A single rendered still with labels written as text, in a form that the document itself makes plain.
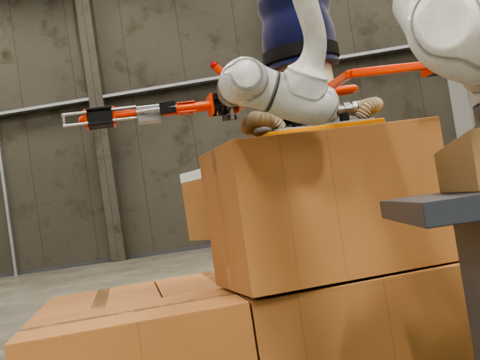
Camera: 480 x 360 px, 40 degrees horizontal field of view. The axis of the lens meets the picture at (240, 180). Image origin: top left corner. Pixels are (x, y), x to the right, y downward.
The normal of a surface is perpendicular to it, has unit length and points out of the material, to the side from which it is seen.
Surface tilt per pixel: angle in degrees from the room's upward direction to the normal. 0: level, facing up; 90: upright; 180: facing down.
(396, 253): 90
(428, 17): 95
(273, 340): 90
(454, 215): 90
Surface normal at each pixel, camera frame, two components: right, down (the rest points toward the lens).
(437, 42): -0.53, 0.04
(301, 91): 0.07, 0.15
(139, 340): 0.17, -0.07
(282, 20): -0.51, -0.20
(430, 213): -0.08, -0.03
